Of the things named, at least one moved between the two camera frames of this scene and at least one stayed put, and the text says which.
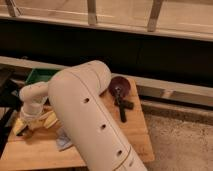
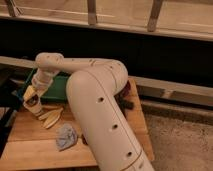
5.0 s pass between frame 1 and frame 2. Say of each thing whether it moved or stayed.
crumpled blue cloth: stayed
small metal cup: moved
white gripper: moved
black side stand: stayed
